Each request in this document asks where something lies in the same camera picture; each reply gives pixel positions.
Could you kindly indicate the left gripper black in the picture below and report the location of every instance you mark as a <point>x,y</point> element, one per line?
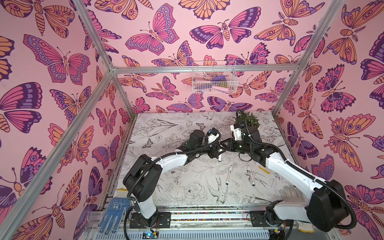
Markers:
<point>213,151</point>

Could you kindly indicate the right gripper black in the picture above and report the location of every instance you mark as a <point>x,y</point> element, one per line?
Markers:
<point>237,145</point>

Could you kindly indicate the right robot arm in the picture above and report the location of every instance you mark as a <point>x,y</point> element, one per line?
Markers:
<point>327,207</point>

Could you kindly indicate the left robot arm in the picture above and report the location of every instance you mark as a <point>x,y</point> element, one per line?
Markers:
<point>143,177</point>

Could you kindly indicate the potted green plant white pot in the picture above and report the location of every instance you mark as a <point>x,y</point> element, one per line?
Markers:
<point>251,120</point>

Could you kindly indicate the white work glove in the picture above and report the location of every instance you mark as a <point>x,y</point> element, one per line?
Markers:
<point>293,208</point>

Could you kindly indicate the blue knit glove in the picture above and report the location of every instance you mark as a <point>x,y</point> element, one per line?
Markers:
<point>113,216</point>

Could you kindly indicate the green circuit board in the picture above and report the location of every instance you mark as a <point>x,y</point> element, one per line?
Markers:
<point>150,235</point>

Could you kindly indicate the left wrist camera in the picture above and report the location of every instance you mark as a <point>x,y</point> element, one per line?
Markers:
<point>214,136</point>

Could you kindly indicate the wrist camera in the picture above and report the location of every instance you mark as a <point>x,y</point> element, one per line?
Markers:
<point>214,136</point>
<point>237,131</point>

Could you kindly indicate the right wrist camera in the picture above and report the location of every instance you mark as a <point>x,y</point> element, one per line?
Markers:
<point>237,131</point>

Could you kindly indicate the white wire basket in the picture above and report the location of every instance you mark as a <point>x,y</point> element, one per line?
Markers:
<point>211,78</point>

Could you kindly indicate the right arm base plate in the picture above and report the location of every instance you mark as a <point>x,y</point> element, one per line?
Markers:
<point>258,219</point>

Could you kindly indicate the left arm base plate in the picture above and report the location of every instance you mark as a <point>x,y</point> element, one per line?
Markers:
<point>158,220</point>

